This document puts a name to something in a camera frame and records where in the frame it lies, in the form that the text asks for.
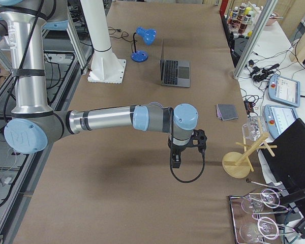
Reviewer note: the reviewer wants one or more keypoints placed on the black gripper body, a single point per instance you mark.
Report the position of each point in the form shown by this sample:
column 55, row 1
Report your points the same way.
column 178, row 149

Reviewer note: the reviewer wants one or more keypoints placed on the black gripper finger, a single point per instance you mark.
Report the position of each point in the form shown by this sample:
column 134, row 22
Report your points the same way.
column 175, row 160

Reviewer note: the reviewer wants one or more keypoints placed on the grey laptop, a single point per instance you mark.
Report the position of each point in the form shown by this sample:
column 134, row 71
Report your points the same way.
column 175, row 73

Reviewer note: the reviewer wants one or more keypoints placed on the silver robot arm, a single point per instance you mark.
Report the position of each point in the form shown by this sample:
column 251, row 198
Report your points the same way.
column 35, row 124

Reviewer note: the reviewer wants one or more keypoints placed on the wooden mug tree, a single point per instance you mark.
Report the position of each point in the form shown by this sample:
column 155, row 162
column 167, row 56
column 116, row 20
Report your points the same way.
column 238, row 165

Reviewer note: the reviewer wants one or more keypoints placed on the folded grey cloth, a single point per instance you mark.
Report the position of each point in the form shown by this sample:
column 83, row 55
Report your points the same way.
column 226, row 112

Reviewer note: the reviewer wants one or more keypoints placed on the clear glass mug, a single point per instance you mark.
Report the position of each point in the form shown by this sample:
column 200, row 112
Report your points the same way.
column 254, row 128

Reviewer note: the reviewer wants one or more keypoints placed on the upper wine glass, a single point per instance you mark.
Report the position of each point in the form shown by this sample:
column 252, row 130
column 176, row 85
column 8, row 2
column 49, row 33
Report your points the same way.
column 255, row 202

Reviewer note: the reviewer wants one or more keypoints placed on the wine glass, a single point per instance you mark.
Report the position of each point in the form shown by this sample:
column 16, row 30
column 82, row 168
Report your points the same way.
column 255, row 202
column 264, row 230

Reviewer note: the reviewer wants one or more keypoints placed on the lower teach pendant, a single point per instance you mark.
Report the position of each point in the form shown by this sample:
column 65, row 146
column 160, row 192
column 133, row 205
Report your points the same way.
column 278, row 118

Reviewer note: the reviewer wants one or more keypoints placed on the teach pendant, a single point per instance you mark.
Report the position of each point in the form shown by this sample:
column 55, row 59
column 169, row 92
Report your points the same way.
column 284, row 90
column 278, row 118

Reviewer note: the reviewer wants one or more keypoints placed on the lower wine glass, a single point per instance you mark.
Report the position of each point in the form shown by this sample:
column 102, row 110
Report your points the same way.
column 264, row 230

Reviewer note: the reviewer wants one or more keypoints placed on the black monitor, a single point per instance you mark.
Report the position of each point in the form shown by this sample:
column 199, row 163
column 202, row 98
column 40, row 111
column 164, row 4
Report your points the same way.
column 288, row 163

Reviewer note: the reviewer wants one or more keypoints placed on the upper teach pendant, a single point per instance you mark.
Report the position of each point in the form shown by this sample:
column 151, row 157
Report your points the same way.
column 284, row 90

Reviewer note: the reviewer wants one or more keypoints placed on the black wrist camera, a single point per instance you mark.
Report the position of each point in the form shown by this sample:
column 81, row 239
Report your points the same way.
column 198, row 139

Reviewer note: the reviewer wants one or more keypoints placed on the bottles in wire rack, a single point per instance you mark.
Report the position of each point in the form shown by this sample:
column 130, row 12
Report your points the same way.
column 241, row 17

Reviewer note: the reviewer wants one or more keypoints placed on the aluminium frame post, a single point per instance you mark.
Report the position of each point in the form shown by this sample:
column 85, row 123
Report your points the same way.
column 260, row 24

